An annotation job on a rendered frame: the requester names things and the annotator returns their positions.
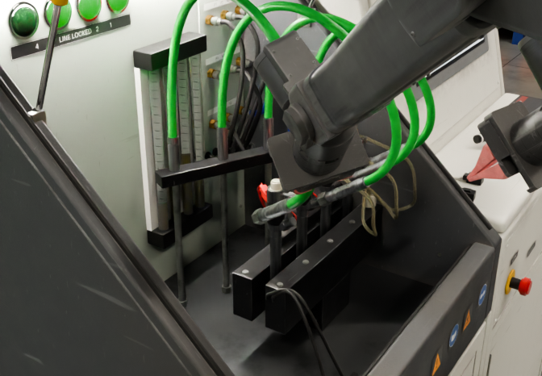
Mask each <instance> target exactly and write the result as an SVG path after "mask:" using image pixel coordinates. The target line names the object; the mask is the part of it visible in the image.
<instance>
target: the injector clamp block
mask: <svg viewBox="0 0 542 376"><path fill-rule="evenodd" d="M342 200H343V198H341V199H340V201H338V202H337V203H336V204H334V205H333V206H332V207H331V230H330V231H329V232H327V233H326V234H325V235H324V236H322V237H321V238H320V217H318V218H317V219H316V220H314V221H313V222H312V223H311V224H309V225H308V226H307V250H306V251H305V252H304V253H302V254H301V255H300V256H299V257H297V258H296V242H297V235H296V236H294V237H293V238H292V239H291V240H289V241H288V242H287V243H285V244H284V245H282V246H281V272H280V273H279V274H278V275H276V276H275V277H274V278H273V279H271V280H270V244H269V245H267V246H266V247H265V248H263V249H262V250H261V251H260V252H259V253H257V254H256V255H255V256H253V257H252V258H251V259H249V260H248V261H246V262H245V263H244V264H243V265H242V266H241V267H239V268H238V269H237V270H235V271H234V272H233V273H232V289H233V314H234V315H237V316H240V317H242V318H244V319H246V320H250V321H253V320H254V319H255V318H256V317H257V316H258V315H260V314H261V313H262V312H263V311H264V310H265V327H267V328H270V329H272V330H274V331H276V332H279V333H281V334H284V335H285V334H286V333H287V332H288V331H289V330H290V329H291V328H292V327H293V326H294V325H295V324H296V323H300V324H304V321H303V318H302V315H301V313H300V311H299V309H298V306H297V304H296V302H295V301H294V299H293V298H292V296H291V295H289V294H287V293H285V294H281V295H278V296H277V297H275V303H273V302H272V298H271V297H272V295H270V296H269V299H268V300H266V299H265V296H266V294H267V293H269V292H272V291H275V290H279V289H281V288H289V289H292V290H295V291H296V292H298V293H299V294H300V295H301V296H302V298H303V299H304V300H305V302H306V304H307V306H308V307H309V308H310V310H311V312H312V314H313V316H314V317H315V319H316V321H317V323H318V325H319V327H320V329H321V331H323V330H324V329H325V328H326V327H327V326H328V325H329V324H330V323H331V322H332V321H333V320H334V319H335V318H336V317H337V316H338V315H339V314H340V313H341V312H342V311H343V310H344V309H345V308H346V307H347V305H348V304H349V291H350V276H351V270H352V269H353V268H354V267H355V266H356V265H357V264H358V263H359V262H361V261H362V260H363V259H364V258H365V257H366V256H367V255H368V254H369V253H370V252H371V251H372V250H373V249H374V248H375V247H376V246H377V245H378V244H379V243H380V242H381V222H382V211H383V206H382V205H380V204H377V203H376V206H375V211H376V215H375V227H376V230H377V236H372V235H371V234H370V233H368V232H367V231H366V230H365V228H364V226H363V225H362V222H361V209H362V204H361V205H359V206H358V207H357V208H356V209H355V210H352V212H351V213H350V214H348V215H347V216H346V217H345V218H343V219H342V220H341V217H342ZM352 205H353V197H352ZM371 219H372V208H367V207H366V208H365V223H366V225H367V226H368V228H369V229H370V230H373V229H372V225H371ZM296 297H297V296H296ZM297 298H298V297H297ZM298 301H299V302H300V304H301V306H302V309H303V311H304V313H305V316H306V319H307V322H308V324H309V326H310V328H314V329H316V327H315V325H314V323H313V321H312V319H311V317H310V315H309V314H308V312H307V310H306V308H305V307H304V306H303V304H302V302H301V301H300V300H299V298H298ZM304 325H305V324H304ZM316 330H317V329H316Z"/></svg>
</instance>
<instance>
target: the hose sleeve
mask: <svg viewBox="0 0 542 376"><path fill-rule="evenodd" d="M289 199H290V198H286V199H283V200H281V201H280V202H278V203H274V204H273V205H270V206H267V207H264V208H263V209H261V210H259V212H258V218H259V220H261V221H263V222H265V221H268V220H271V219H274V218H277V217H278V216H281V215H285V214H287V213H290V212H291V211H294V210H295V209H296V208H295V209H293V210H291V209H289V208H288V207H287V201H288V200H289Z"/></svg>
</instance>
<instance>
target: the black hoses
mask: <svg viewBox="0 0 542 376"><path fill-rule="evenodd" d="M243 17H244V16H243V15H236V16H235V19H242V18H243ZM220 24H225V25H228V26H229V27H230V29H231V30H232V32H233V31H234V30H235V29H236V28H235V26H234V25H233V24H232V23H231V22H230V21H229V20H226V19H221V20H220ZM248 28H249V30H250V31H251V33H252V35H253V38H254V40H255V46H256V53H255V59H256V58H257V56H258V55H259V54H260V51H261V46H260V41H259V37H258V34H257V33H256V30H255V28H254V27H253V25H252V24H251V23H250V24H249V25H248ZM238 43H239V46H240V68H236V72H237V73H240V79H239V86H238V92H237V98H236V106H235V110H234V114H233V117H232V121H231V126H230V125H227V124H226V126H227V130H229V133H228V137H227V138H228V140H227V142H228V154H231V153H234V152H241V151H245V149H246V148H247V147H248V146H249V147H250V149H253V148H255V145H254V144H253V143H251V139H252V137H253V134H254V132H255V130H256V126H257V124H258V122H259V119H260V117H261V112H262V107H263V104H262V98H261V95H262V92H263V89H264V87H265V83H264V81H263V80H262V79H261V83H260V86H259V89H258V88H257V86H256V84H255V83H256V76H257V71H256V69H255V67H254V66H253V71H252V76H250V74H249V73H248V71H247V70H246V69H245V49H244V42H243V40H242V38H241V37H240V40H239V42H238ZM244 76H245V77H246V78H247V79H248V81H249V83H250V86H249V90H248V96H247V99H246V103H245V105H244V110H243V114H242V116H241V119H240V124H239V127H238V129H237V131H236V130H235V127H236V121H237V118H238V114H239V110H240V103H241V98H242V93H243V87H244ZM253 91H254V93H255V95H256V99H255V102H254V104H253V107H252V110H251V113H250V116H249V118H248V122H247V124H246V126H245V129H244V132H243V135H242V136H241V139H240V134H241V132H242V129H243V126H244V122H245V120H246V116H247V113H248V108H249V105H250V102H251V99H252V93H253ZM257 107H258V109H257ZM256 109H257V113H256ZM255 113H256V117H255V119H254V121H253V124H252V120H253V118H254V115H255ZM251 124H252V127H251V130H250V132H249V134H248V131H249V128H250V126H251ZM247 134H248V138H247V139H246V136H247ZM233 136H234V138H235V139H234V141H233V142H232V137H233ZM245 139H246V140H245ZM229 148H231V149H229ZM212 154H213V155H214V156H216V155H218V149H217V148H214V149H213V151H212ZM214 156H212V155H211V153H210V152H206V154H205V159H209V158H213V157H214Z"/></svg>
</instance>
